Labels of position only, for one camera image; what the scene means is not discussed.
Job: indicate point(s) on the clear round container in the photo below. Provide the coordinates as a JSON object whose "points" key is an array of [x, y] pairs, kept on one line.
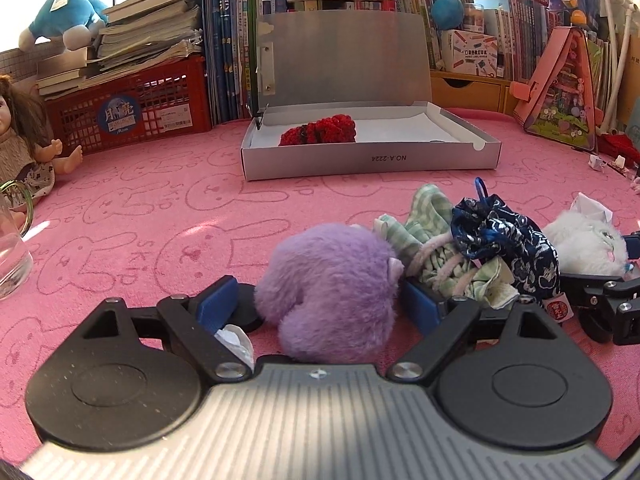
{"points": [[473, 16]]}

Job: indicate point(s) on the pink triangular toy case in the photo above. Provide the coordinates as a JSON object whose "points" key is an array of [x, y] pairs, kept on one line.
{"points": [[560, 100]]}

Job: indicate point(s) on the pink rabbit-print mat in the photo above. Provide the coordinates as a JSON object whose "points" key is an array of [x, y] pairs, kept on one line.
{"points": [[150, 220]]}

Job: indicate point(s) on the red knitted item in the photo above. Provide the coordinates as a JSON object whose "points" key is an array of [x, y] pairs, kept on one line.
{"points": [[325, 130]]}

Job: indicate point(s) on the red plastic crate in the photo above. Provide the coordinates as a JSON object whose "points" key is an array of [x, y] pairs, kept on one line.
{"points": [[150, 95]]}

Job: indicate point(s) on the brown-haired doll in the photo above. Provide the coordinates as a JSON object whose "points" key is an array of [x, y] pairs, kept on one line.
{"points": [[20, 155]]}

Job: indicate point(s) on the large white paper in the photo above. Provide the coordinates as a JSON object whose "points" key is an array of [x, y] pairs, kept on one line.
{"points": [[590, 205]]}

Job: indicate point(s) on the stack of worn books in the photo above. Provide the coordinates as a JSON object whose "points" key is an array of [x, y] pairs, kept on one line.
{"points": [[145, 25]]}

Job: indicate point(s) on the small folded white paper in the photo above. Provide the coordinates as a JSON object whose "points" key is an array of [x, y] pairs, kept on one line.
{"points": [[597, 162]]}

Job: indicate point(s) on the white printed carton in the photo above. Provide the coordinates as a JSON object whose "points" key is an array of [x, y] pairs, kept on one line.
{"points": [[470, 55]]}

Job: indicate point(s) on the row of blue upright books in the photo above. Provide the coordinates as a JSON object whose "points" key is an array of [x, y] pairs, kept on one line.
{"points": [[225, 50]]}

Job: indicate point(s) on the white plush cat toy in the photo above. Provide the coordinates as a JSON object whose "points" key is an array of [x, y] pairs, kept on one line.
{"points": [[590, 242]]}

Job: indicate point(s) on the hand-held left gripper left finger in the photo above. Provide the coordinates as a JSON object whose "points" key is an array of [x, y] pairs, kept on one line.
{"points": [[217, 302]]}

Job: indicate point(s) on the white pipe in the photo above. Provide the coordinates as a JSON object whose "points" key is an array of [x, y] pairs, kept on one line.
{"points": [[612, 60]]}

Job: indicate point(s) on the silver cardboard box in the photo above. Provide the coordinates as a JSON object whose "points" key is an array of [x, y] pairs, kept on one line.
{"points": [[350, 60]]}

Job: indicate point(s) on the row of shelved books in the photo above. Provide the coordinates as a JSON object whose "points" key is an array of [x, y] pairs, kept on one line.
{"points": [[520, 35]]}

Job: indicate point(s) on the red knitted cloth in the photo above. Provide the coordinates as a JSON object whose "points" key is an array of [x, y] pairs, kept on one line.
{"points": [[620, 145]]}

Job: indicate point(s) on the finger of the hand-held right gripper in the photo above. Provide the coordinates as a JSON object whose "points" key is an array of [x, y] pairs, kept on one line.
{"points": [[634, 250], [610, 305]]}

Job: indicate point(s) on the black round disc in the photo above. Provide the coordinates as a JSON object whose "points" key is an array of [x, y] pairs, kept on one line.
{"points": [[247, 310]]}

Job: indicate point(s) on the blue plush ball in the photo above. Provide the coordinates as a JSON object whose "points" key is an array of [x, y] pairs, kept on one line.
{"points": [[448, 12]]}

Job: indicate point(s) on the purple plush toy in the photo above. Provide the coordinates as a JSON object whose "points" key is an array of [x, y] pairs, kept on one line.
{"points": [[325, 290]]}

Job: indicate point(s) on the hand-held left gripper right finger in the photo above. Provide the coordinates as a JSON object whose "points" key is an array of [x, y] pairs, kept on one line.
{"points": [[422, 310]]}

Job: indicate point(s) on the row of thin picture books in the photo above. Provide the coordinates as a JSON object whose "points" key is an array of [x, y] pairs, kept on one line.
{"points": [[602, 75]]}

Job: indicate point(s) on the clear glass mug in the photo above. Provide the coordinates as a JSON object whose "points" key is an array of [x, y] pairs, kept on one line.
{"points": [[12, 255]]}

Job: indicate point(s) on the wooden desk organizer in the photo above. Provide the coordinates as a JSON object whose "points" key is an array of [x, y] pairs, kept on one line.
{"points": [[465, 92]]}

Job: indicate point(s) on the blue white plush toy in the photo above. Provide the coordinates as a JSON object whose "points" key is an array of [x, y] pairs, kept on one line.
{"points": [[65, 15]]}

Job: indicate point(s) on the small white paper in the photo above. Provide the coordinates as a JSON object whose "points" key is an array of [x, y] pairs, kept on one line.
{"points": [[597, 162], [235, 342]]}

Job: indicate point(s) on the green checked cloth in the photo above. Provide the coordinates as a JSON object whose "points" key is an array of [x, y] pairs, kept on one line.
{"points": [[430, 220]]}

